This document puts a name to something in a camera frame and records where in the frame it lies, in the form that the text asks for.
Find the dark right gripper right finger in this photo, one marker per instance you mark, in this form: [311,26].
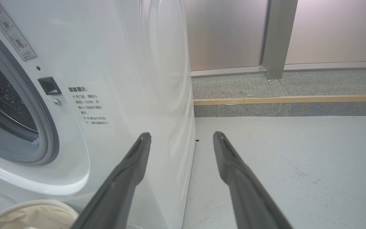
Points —
[246,197]

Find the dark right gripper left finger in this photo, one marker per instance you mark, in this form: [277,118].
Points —
[119,190]

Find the cream canvas laundry basket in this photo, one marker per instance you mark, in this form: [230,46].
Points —
[27,216]

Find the black door latch socket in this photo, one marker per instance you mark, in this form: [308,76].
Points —
[49,86]

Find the white front-load washing machine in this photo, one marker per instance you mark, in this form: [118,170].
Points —
[122,63]

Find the clear text notice label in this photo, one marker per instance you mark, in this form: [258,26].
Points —
[87,106]

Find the steel perforated drum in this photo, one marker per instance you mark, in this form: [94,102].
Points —
[2,95]

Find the grey warning sticker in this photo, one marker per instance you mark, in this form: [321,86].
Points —
[10,31]

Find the grey wall pillar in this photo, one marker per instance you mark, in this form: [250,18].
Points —
[278,38]

